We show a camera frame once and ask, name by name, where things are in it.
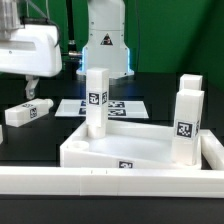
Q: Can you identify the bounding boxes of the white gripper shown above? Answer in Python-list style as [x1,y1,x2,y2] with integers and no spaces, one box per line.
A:
[0,24,62,100]

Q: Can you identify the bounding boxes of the white desk top tray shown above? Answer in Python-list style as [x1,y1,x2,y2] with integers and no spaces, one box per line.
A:
[60,120,202,170]

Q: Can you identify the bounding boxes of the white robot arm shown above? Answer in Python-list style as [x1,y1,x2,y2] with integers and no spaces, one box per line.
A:
[0,0,133,99]

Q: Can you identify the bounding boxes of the white L-shaped fence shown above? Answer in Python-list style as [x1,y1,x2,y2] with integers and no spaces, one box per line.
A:
[0,129,224,199]

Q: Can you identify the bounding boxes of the white marker sheet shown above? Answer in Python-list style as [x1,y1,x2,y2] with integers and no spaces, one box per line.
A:
[55,99,148,119]

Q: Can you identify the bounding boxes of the black cable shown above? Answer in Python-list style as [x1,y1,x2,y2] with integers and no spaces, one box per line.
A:
[65,0,83,71]

